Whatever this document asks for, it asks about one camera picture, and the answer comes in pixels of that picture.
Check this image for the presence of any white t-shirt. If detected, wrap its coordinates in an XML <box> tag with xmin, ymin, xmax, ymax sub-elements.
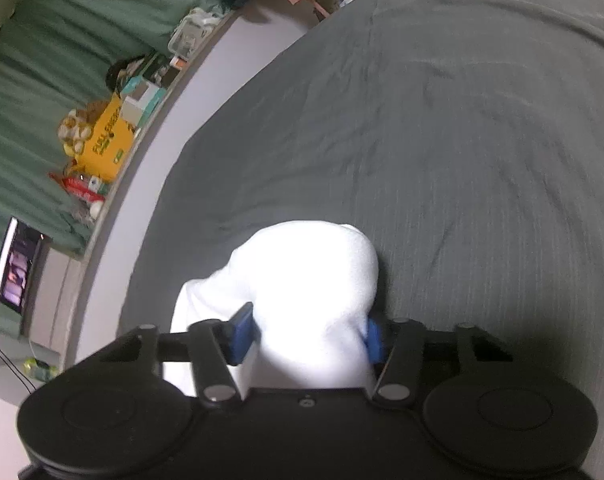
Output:
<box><xmin>171</xmin><ymin>221</ymin><xmax>379</xmax><ymax>393</ymax></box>

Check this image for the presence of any red snack package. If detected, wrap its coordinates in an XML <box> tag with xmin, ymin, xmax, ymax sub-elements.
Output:
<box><xmin>48</xmin><ymin>172</ymin><xmax>109</xmax><ymax>204</ymax></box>

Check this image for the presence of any yellow cardboard box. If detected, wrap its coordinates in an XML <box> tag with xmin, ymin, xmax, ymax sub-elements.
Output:
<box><xmin>75</xmin><ymin>93</ymin><xmax>135</xmax><ymax>182</ymax></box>

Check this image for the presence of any lit phone screen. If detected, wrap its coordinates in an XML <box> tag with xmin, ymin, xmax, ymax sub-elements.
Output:
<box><xmin>0</xmin><ymin>217</ymin><xmax>47</xmax><ymax>315</ymax></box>

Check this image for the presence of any grey bed sheet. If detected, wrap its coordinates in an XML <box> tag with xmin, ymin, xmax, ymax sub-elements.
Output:
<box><xmin>119</xmin><ymin>0</ymin><xmax>604</xmax><ymax>416</ymax></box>

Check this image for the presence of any white teal small box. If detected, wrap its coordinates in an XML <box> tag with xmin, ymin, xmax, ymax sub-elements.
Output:
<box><xmin>120</xmin><ymin>76</ymin><xmax>166</xmax><ymax>127</ymax></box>

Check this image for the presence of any clear plastic container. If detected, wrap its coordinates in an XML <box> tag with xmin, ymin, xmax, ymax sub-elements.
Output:
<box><xmin>167</xmin><ymin>8</ymin><xmax>223</xmax><ymax>61</ymax></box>

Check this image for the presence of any green curtain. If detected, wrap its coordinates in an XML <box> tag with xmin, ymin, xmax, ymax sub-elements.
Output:
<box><xmin>0</xmin><ymin>0</ymin><xmax>227</xmax><ymax>336</ymax></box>

